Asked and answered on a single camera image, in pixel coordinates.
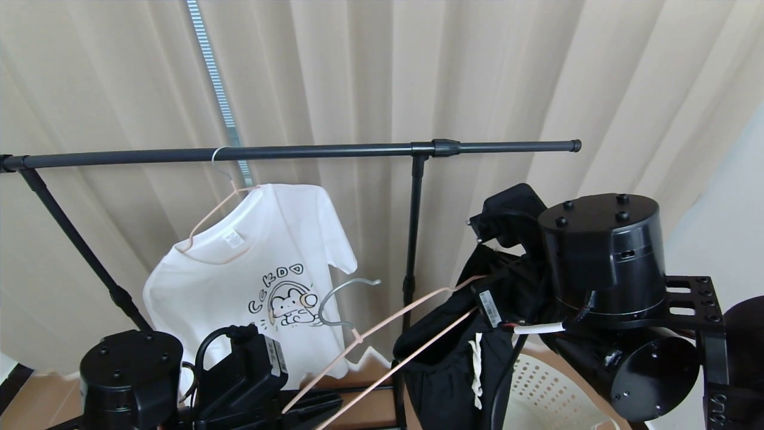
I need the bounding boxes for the black garment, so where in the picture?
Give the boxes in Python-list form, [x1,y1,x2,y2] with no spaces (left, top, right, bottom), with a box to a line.
[392,244,541,430]

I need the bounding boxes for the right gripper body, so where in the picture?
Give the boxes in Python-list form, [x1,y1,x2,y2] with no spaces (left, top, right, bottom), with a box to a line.
[476,287,700,422]

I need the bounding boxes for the white printed t-shirt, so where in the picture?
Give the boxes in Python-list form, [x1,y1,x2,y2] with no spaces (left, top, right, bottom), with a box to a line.
[143,183,359,395]

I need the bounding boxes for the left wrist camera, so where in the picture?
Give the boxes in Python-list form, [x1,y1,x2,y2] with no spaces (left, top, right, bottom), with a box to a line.
[194,324,269,422]

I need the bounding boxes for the pink clothes hanger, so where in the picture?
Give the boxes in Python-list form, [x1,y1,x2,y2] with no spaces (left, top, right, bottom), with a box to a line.
[281,276,489,430]
[177,147,263,265]

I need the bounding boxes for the white laundry basket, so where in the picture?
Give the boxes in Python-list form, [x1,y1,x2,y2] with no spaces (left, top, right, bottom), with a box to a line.
[506,349,633,430]

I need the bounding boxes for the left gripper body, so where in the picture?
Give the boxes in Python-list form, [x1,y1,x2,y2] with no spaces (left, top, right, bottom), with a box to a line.
[261,334,291,419]

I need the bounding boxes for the black clothes rack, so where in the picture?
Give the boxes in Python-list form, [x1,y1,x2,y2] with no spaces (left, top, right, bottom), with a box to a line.
[0,139,583,430]

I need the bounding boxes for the beige curtain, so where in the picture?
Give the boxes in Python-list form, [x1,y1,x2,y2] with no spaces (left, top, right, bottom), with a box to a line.
[0,0,764,377]

